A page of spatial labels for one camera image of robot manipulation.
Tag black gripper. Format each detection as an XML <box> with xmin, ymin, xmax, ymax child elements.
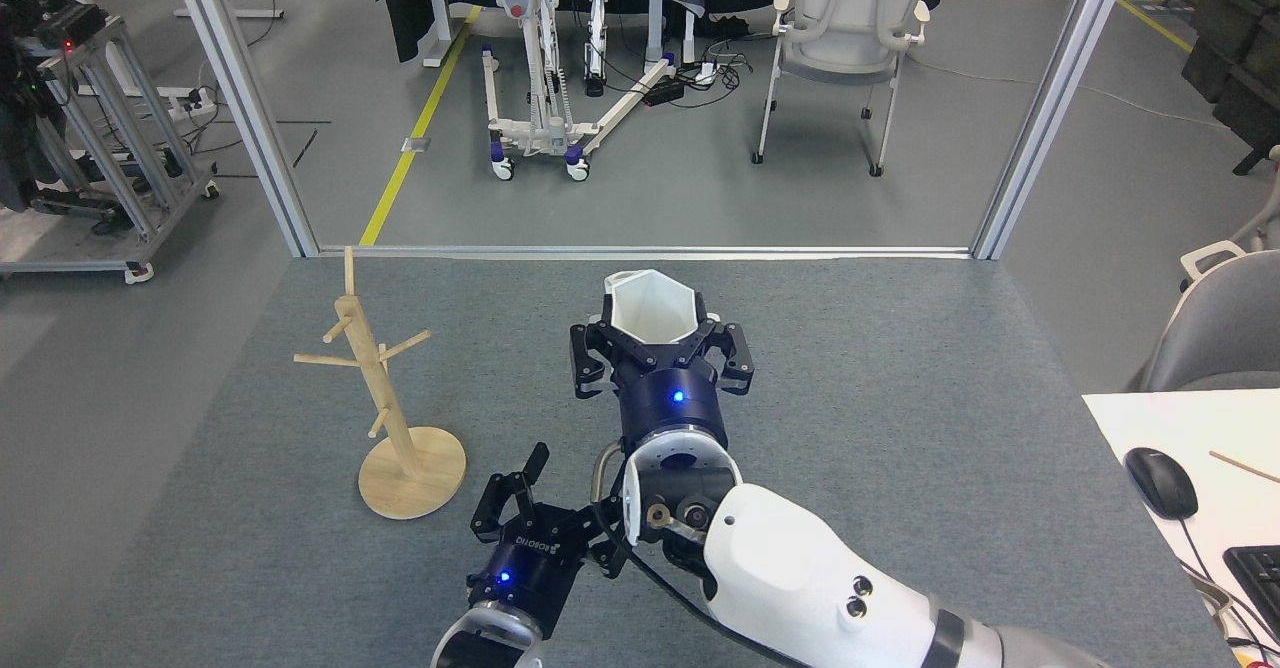
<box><xmin>466</xmin><ymin>442</ymin><xmax>633</xmax><ymax>639</ymax></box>
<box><xmin>570</xmin><ymin>316</ymin><xmax>755</xmax><ymax>451</ymax></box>

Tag white faceted cup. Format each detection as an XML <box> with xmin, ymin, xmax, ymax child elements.
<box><xmin>602</xmin><ymin>269</ymin><xmax>709</xmax><ymax>346</ymax></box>

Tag wooden cup rack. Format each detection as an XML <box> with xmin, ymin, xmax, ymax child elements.
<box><xmin>293</xmin><ymin>246</ymin><xmax>468</xmax><ymax>521</ymax></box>

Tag white chair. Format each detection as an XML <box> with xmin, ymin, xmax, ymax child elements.
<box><xmin>752</xmin><ymin>0</ymin><xmax>931</xmax><ymax>178</ymax></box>

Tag white desk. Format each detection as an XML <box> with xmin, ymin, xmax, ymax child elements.
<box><xmin>1082</xmin><ymin>389</ymin><xmax>1280</xmax><ymax>668</ymax></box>

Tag black computer mouse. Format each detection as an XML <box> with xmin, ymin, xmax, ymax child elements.
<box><xmin>1123</xmin><ymin>447</ymin><xmax>1199</xmax><ymax>521</ymax></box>

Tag white power strip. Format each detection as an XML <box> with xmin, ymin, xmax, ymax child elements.
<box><xmin>160</xmin><ymin>88</ymin><xmax>219</xmax><ymax>117</ymax></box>

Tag grey office chair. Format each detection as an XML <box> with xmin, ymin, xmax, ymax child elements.
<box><xmin>1140</xmin><ymin>240</ymin><xmax>1280</xmax><ymax>392</ymax></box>

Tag thin wooden stick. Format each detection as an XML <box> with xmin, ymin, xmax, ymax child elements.
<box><xmin>1208</xmin><ymin>450</ymin><xmax>1280</xmax><ymax>484</ymax></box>

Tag black keyboard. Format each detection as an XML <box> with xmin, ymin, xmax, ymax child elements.
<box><xmin>1223</xmin><ymin>545</ymin><xmax>1280</xmax><ymax>639</ymax></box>

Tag dark stacked crates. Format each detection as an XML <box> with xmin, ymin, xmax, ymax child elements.
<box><xmin>1180</xmin><ymin>0</ymin><xmax>1280</xmax><ymax>177</ymax></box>

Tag silver frame crossbar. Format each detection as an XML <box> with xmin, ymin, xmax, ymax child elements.
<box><xmin>318</xmin><ymin>244</ymin><xmax>976</xmax><ymax>261</ymax></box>

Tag silver frame post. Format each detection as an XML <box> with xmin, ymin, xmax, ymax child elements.
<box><xmin>970</xmin><ymin>0</ymin><xmax>1141</xmax><ymax>261</ymax></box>
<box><xmin>162</xmin><ymin>0</ymin><xmax>321</xmax><ymax>259</ymax></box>

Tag black mouse cable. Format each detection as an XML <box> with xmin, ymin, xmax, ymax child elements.
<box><xmin>1180</xmin><ymin>516</ymin><xmax>1280</xmax><ymax>649</ymax></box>

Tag aluminium frame cart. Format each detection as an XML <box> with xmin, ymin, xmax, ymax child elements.
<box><xmin>0</xmin><ymin>8</ymin><xmax>221</xmax><ymax>284</ymax></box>

